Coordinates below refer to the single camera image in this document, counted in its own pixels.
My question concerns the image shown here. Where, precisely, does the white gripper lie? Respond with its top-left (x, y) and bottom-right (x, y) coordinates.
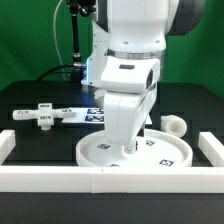
top-left (104, 88), bottom-right (157, 154)

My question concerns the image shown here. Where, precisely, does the black cable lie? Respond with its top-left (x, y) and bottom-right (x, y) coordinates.
top-left (35, 64), bottom-right (88, 82)

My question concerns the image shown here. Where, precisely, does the white marker sheet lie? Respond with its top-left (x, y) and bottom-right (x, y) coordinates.
top-left (61, 107), bottom-right (153, 126)

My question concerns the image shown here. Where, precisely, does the white cross table base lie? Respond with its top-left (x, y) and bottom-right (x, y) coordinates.
top-left (12, 103), bottom-right (76, 131)

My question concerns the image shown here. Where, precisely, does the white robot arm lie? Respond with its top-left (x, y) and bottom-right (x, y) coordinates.
top-left (86, 0), bottom-right (205, 153)

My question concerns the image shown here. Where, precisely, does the white cable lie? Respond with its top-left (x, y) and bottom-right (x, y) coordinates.
top-left (52, 0), bottom-right (68, 81)

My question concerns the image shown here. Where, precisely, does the white right fence bar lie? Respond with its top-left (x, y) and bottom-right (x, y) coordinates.
top-left (198, 132), bottom-right (224, 167)

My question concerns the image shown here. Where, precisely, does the black camera stand pole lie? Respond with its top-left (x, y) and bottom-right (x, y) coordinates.
top-left (66, 0), bottom-right (96, 68)

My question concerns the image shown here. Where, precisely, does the white left fence bar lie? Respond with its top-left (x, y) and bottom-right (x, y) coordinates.
top-left (0, 130), bottom-right (16, 166)

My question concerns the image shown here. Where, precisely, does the white round table top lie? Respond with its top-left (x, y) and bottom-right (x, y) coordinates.
top-left (76, 129), bottom-right (193, 168)

